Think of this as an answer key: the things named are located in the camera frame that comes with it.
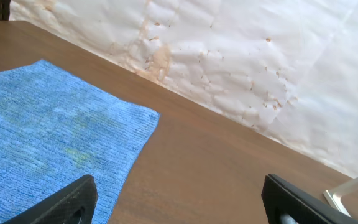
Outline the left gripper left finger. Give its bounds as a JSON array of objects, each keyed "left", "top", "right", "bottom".
[{"left": 1, "top": 174, "right": 99, "bottom": 224}]

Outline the white and blue stand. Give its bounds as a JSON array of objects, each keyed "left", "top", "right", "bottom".
[{"left": 323, "top": 167, "right": 358, "bottom": 218}]

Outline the blue cloth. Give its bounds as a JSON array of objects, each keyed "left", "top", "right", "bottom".
[{"left": 0, "top": 58, "right": 162, "bottom": 224}]

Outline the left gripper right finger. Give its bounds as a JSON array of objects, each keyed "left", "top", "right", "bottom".
[{"left": 260, "top": 173, "right": 358, "bottom": 224}]

